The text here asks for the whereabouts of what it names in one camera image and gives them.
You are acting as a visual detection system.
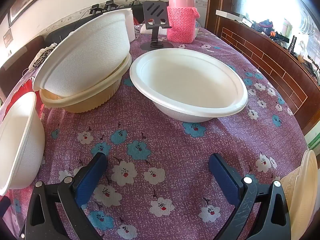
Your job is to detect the wooden cabinet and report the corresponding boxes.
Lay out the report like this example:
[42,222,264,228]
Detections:
[215,10,320,140]

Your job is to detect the white deep bowl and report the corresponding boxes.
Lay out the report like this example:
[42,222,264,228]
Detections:
[0,91,46,197]

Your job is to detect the white smooth wide bowl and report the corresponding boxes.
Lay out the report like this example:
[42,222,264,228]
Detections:
[129,48,249,123]

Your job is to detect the purple floral tablecloth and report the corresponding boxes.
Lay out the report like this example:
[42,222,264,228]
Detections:
[0,25,310,240]

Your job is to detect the pink thermos with knitted sleeve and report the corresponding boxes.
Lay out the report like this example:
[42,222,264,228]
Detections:
[167,0,200,43]

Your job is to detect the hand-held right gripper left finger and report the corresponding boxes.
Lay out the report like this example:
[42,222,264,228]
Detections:
[24,152,108,240]

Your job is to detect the white textured bowl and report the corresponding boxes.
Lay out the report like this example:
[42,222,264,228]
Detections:
[32,9,130,97]

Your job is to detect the framed painting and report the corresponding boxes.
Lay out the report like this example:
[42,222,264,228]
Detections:
[7,0,63,28]

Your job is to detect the white panel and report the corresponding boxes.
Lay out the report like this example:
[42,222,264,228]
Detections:
[215,9,248,22]

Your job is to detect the cream patterned bowl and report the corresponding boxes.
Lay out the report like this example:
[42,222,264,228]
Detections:
[279,149,318,240]

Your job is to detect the black phone stand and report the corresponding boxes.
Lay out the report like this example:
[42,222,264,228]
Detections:
[139,1,173,52]

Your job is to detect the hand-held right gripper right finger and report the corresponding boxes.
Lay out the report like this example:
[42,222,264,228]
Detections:
[209,153,292,240]

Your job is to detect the small wall plaque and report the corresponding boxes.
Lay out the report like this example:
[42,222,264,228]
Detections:
[2,29,12,48]

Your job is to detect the cream ribbed bowl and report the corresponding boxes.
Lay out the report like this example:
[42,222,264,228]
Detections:
[39,54,132,114]

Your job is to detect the leopard print cloth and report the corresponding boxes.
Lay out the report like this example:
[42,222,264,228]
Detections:
[29,44,57,70]

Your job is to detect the white cup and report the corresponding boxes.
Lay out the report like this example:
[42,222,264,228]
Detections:
[124,8,136,42]

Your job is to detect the wooden door frame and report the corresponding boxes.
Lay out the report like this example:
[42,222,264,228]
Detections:
[205,0,225,35]

